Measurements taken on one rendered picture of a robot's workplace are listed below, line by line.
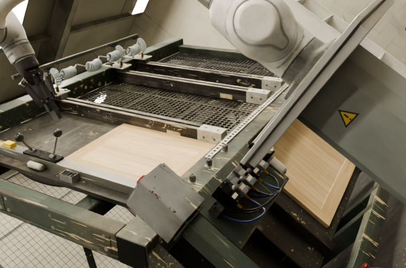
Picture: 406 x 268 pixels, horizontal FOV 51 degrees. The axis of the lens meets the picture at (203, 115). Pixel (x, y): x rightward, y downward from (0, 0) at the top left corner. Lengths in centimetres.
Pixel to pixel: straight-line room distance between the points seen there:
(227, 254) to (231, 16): 64
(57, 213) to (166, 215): 48
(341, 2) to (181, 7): 278
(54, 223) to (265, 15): 103
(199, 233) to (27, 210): 72
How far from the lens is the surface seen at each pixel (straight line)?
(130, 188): 163
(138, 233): 138
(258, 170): 162
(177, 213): 118
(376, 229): 210
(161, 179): 123
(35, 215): 167
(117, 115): 222
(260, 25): 98
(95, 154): 195
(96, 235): 147
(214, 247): 122
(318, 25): 544
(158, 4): 810
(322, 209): 231
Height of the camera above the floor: 71
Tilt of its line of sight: 10 degrees up
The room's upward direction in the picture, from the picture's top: 50 degrees counter-clockwise
